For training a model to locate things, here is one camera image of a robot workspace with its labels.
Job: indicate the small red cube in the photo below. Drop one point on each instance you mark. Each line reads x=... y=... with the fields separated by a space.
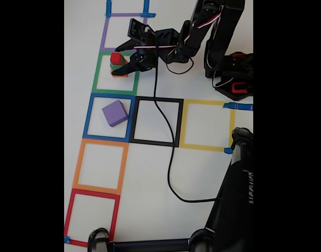
x=115 y=58

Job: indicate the orange cube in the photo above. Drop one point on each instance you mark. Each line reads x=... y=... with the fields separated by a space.
x=119 y=76

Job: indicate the green cube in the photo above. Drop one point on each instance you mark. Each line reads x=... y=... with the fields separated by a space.
x=115 y=66

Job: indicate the purple cube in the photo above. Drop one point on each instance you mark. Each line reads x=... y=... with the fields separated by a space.
x=114 y=113

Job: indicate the blue tape strip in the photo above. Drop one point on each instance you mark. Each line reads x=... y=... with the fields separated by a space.
x=108 y=8
x=228 y=150
x=67 y=239
x=239 y=106
x=146 y=6

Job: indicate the red printed clamp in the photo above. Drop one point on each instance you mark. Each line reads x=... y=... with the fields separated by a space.
x=239 y=90
x=239 y=55

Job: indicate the black gripper camera board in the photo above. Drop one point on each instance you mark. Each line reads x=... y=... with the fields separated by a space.
x=139 y=31

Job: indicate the purple square frame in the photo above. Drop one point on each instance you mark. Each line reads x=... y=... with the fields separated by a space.
x=104 y=34

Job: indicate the green square frame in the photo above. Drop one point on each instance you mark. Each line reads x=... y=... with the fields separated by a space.
x=95 y=76

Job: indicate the black square frame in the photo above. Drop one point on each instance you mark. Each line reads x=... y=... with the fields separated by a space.
x=132 y=120

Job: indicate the blue square frame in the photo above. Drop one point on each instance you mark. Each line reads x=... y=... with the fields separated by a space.
x=87 y=118

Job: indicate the yellow square frame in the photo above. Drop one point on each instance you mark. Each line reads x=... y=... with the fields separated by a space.
x=183 y=123

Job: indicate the orange square frame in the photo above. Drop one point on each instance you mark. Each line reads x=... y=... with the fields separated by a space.
x=77 y=168

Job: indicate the black camera tripod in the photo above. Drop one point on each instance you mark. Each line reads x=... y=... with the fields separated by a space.
x=233 y=197

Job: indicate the red square frame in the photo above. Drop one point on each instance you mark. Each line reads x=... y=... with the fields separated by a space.
x=68 y=215

